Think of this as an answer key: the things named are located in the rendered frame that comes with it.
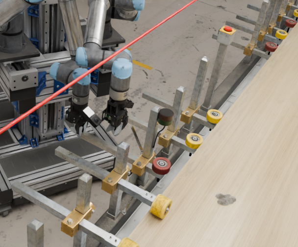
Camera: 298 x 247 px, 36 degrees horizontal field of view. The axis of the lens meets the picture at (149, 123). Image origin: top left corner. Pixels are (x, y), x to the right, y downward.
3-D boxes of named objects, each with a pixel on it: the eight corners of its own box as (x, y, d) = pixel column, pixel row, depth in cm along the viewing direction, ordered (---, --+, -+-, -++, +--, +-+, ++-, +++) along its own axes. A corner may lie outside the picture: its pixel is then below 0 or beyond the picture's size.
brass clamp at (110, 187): (99, 188, 178) (100, 179, 175) (118, 169, 188) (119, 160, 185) (112, 195, 176) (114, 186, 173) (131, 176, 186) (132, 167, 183)
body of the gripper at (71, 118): (74, 113, 215) (76, 92, 208) (89, 121, 212) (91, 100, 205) (64, 121, 209) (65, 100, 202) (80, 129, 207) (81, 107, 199)
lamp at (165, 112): (149, 151, 199) (157, 112, 186) (155, 144, 203) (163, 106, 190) (161, 157, 197) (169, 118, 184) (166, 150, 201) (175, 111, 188)
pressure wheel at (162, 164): (145, 182, 202) (149, 163, 195) (154, 172, 208) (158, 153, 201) (161, 190, 199) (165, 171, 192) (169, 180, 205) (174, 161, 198)
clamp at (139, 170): (130, 172, 202) (132, 163, 199) (145, 156, 212) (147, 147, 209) (141, 177, 200) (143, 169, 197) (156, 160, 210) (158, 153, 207)
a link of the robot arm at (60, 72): (63, 70, 210) (82, 79, 207) (47, 80, 202) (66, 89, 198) (63, 55, 205) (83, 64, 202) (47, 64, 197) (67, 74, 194)
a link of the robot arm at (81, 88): (79, 63, 198) (94, 71, 196) (77, 85, 205) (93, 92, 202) (67, 71, 193) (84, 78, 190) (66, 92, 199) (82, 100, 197)
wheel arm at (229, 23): (224, 25, 341) (226, 20, 338) (226, 24, 343) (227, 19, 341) (279, 46, 327) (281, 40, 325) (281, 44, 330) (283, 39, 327)
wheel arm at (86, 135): (80, 139, 214) (81, 133, 211) (84, 136, 216) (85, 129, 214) (161, 181, 200) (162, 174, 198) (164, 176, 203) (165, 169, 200)
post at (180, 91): (159, 163, 237) (176, 87, 208) (162, 160, 239) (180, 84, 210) (165, 166, 236) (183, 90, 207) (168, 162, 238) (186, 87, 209)
